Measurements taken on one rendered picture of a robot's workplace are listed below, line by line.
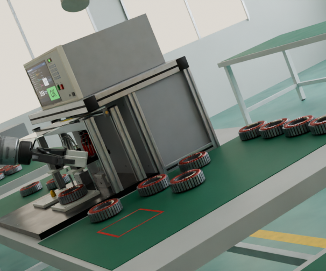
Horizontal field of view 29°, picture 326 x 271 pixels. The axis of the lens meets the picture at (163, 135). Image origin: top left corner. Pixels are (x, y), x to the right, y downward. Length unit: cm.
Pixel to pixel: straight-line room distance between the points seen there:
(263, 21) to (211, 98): 142
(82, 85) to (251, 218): 97
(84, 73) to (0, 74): 495
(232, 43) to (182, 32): 78
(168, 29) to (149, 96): 583
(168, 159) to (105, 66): 41
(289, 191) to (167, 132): 80
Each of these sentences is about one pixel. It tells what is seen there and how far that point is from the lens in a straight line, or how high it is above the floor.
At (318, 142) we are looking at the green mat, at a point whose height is 75.
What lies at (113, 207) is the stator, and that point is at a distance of 198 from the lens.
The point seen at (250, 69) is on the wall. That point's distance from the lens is 866.
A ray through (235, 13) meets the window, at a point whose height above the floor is 113.
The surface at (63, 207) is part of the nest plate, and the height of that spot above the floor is 78.
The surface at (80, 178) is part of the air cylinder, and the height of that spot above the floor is 81.
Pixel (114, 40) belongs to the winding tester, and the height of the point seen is 127.
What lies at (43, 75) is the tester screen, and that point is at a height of 125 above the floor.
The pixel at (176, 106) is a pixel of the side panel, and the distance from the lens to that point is 230.
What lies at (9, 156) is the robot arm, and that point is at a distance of 196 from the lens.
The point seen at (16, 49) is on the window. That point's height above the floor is 170.
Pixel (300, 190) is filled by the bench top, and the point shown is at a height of 73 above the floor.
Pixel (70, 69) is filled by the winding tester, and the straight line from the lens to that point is 225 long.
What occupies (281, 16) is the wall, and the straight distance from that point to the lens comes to 914.
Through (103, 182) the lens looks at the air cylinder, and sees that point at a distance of 235.
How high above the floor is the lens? 121
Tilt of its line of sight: 8 degrees down
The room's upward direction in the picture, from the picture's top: 22 degrees counter-clockwise
